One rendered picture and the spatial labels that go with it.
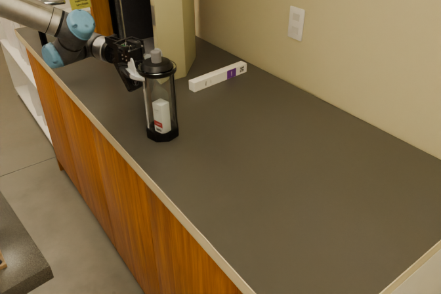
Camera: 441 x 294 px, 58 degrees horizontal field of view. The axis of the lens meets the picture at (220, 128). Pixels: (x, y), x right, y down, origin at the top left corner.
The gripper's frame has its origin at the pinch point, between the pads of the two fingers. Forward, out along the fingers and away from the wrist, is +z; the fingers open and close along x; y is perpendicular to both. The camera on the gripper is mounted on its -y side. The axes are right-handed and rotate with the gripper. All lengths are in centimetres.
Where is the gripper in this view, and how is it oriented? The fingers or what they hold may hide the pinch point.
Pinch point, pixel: (157, 74)
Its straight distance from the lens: 114.9
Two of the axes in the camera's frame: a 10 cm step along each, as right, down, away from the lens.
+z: 7.8, 3.4, -5.2
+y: 0.0, -8.4, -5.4
